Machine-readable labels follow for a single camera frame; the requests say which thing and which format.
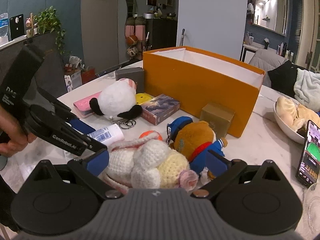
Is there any brown bear plush blue outfit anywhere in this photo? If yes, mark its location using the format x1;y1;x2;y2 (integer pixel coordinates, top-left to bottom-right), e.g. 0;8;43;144
167;116;228;180

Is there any white panda plush toy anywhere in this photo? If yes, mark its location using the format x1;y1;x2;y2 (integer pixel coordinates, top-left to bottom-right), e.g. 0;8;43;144
89;78;143;121

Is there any crocheted white yellow doll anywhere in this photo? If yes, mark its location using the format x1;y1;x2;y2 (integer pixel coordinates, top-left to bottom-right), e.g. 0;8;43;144
102;131;199;194

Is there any dark grey gift box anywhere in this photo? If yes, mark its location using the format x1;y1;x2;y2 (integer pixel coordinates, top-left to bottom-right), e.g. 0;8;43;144
115;67;144;93

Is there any illustrated card box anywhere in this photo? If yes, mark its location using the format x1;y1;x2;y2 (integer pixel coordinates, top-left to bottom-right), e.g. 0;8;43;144
142;94;180;126

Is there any person's left hand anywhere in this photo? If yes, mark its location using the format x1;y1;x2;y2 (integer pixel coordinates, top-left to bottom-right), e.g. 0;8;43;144
1;107;37;158

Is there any pink phone case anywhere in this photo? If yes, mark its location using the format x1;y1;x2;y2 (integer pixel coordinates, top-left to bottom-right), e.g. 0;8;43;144
73;92;102;118

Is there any white barcode tube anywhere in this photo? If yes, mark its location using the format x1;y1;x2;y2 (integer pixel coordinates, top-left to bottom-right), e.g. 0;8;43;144
88;124;124;146

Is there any gold cardboard small box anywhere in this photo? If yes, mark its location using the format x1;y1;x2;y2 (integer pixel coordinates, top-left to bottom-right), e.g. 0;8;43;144
200;102;235;139

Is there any green potted plant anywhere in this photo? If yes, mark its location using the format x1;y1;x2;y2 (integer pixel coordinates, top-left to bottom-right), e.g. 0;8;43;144
33;6;66;55

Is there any plastic water bottle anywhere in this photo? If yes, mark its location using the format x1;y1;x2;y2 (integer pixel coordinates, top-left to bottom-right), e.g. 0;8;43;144
0;12;9;46

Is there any black smartphone lit screen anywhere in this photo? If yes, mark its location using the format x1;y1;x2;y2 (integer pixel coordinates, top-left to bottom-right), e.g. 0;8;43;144
296;120;320;188

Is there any white bowl of buns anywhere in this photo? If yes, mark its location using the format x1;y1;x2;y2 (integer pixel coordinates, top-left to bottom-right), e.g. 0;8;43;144
273;96;319;144

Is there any yellow plastic disc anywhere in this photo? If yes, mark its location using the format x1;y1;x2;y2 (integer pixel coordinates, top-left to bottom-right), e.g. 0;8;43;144
136;93;153;105

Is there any basketball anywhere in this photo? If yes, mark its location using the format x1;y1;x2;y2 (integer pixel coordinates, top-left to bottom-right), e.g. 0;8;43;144
126;35;138;47

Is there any black jacket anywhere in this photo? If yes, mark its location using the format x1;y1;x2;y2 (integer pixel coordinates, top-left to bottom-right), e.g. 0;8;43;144
267;60;305;98

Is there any orange cardboard storage box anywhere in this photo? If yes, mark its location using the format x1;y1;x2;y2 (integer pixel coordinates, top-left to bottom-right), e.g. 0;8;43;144
143;46;265;138

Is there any light blue fleece blanket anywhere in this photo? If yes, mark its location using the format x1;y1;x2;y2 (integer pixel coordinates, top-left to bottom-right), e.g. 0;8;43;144
293;69;320;112

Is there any grey puffer jacket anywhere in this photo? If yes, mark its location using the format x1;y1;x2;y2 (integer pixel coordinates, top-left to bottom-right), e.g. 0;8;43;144
249;49;287;88

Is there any metal key ring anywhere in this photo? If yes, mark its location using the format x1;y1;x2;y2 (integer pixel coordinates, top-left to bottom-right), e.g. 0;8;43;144
109;117;137;130

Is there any wall mirror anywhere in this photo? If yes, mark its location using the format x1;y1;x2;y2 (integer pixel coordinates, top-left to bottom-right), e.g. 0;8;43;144
253;0;290;36

